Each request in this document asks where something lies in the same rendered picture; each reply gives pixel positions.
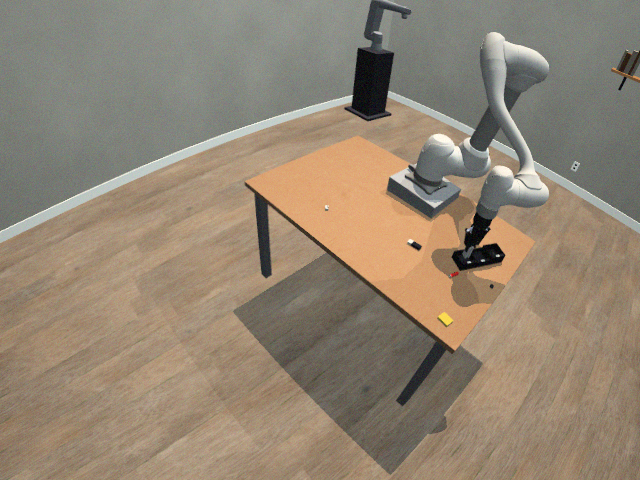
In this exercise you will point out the yellow rectangular block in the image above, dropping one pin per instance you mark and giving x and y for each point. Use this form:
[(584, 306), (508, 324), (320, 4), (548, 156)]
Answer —
[(445, 319)]

